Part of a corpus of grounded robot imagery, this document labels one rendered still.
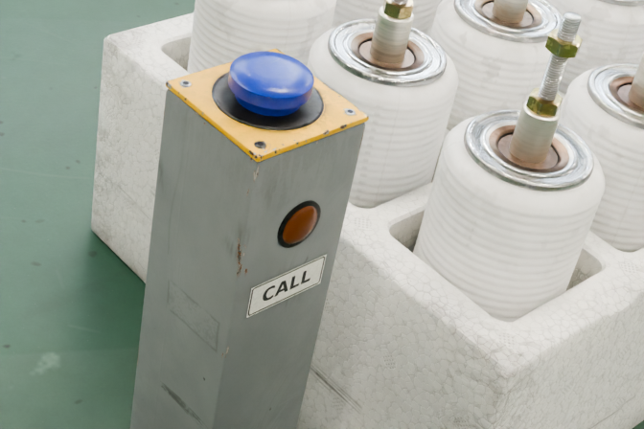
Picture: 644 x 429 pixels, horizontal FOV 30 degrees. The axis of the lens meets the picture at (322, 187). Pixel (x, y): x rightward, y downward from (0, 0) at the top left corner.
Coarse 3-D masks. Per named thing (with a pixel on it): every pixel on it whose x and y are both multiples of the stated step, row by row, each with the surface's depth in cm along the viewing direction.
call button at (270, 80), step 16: (240, 64) 56; (256, 64) 56; (272, 64) 57; (288, 64) 57; (240, 80) 55; (256, 80) 55; (272, 80) 55; (288, 80) 56; (304, 80) 56; (240, 96) 55; (256, 96) 55; (272, 96) 55; (288, 96) 55; (304, 96) 56; (256, 112) 56; (272, 112) 56; (288, 112) 56
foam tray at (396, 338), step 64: (128, 64) 84; (128, 128) 86; (128, 192) 89; (128, 256) 92; (384, 256) 71; (640, 256) 75; (384, 320) 71; (448, 320) 67; (576, 320) 69; (640, 320) 75; (320, 384) 78; (384, 384) 73; (448, 384) 68; (512, 384) 66; (576, 384) 73; (640, 384) 83
